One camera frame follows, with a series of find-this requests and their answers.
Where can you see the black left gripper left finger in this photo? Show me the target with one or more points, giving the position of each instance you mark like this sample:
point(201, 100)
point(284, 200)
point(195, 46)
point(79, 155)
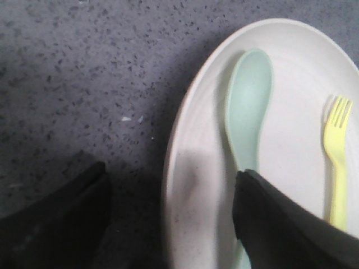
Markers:
point(64, 229)

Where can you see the yellow plastic fork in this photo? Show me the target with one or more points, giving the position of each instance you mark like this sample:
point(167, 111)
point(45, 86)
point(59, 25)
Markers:
point(334, 140)

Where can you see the pale green plastic spoon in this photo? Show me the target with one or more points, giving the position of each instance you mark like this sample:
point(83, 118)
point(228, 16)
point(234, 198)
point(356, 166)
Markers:
point(246, 101)

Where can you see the white round plate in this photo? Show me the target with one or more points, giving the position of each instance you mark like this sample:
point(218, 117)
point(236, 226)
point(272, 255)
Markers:
point(199, 174)

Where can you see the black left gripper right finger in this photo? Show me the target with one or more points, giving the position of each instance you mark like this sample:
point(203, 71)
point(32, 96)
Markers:
point(278, 233)

